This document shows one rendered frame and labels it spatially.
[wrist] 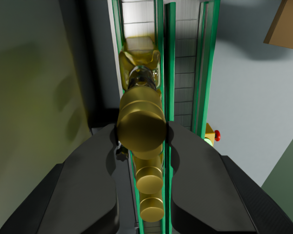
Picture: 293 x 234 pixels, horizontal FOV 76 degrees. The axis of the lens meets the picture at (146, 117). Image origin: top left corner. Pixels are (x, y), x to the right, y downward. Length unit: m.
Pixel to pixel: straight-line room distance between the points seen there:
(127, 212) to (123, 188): 0.13
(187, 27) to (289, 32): 0.33
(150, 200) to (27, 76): 0.21
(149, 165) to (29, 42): 0.19
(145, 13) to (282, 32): 0.40
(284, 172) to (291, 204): 0.58
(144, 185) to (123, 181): 0.41
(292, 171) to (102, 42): 2.21
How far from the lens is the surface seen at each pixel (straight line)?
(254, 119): 0.78
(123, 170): 0.62
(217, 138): 0.69
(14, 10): 0.24
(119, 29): 0.36
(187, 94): 0.49
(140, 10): 0.44
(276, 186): 2.52
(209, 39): 0.39
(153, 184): 0.24
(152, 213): 0.29
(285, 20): 0.68
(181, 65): 0.47
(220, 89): 0.67
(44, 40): 0.28
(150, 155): 0.21
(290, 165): 2.36
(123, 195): 0.71
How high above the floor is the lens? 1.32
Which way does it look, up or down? 61 degrees down
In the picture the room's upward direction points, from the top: 175 degrees clockwise
